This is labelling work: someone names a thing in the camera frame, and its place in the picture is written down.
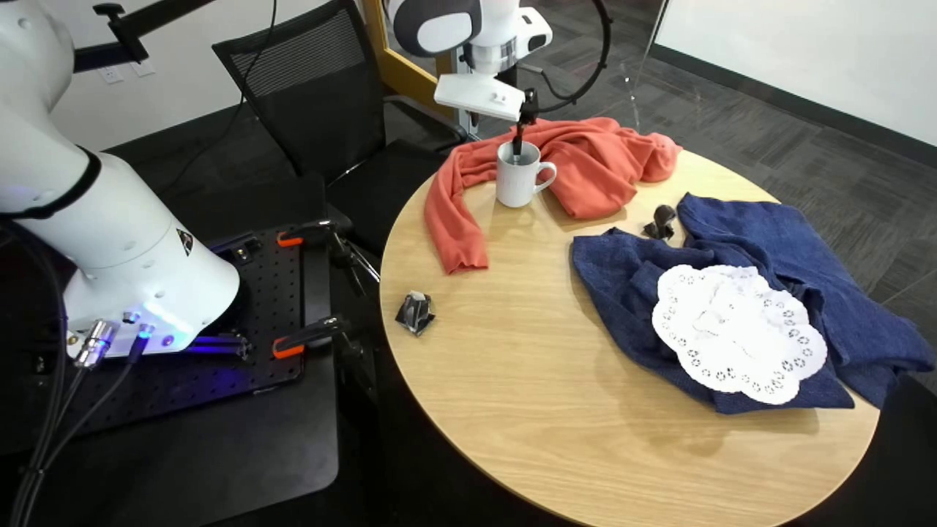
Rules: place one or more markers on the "black marker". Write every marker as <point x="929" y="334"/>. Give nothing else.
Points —
<point x="524" y="118"/>

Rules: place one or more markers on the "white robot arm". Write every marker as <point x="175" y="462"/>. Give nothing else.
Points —
<point x="142" y="279"/>

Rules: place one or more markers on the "black binder clip at table edge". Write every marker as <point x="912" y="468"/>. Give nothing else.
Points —
<point x="412" y="311"/>

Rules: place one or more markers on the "white mug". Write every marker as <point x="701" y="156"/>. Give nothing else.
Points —
<point x="521" y="175"/>

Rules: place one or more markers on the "orange cloth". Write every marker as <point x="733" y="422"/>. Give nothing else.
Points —
<point x="600" y="166"/>

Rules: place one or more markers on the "black binder clip near blue cloth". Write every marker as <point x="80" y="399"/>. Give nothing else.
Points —
<point x="661" y="225"/>

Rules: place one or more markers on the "black mesh office chair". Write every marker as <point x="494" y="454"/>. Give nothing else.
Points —
<point x="314" y="87"/>

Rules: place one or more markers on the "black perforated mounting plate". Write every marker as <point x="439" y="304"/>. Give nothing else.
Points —
<point x="281" y="293"/>

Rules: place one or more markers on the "white paper doily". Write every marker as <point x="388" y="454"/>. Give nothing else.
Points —
<point x="736" y="334"/>

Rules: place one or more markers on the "blue cloth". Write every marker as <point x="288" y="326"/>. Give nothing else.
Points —
<point x="866" y="346"/>

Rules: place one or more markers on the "orange handled clamp upper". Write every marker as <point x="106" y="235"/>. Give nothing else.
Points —
<point x="285" y="238"/>

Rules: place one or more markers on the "orange handled clamp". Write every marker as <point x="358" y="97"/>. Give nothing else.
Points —
<point x="285" y="238"/>
<point x="292" y="343"/>

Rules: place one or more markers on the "orange handled clamp lower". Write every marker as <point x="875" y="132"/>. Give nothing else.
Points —
<point x="292" y="343"/>

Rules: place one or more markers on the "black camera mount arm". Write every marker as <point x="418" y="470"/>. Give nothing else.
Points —
<point x="130" y="30"/>

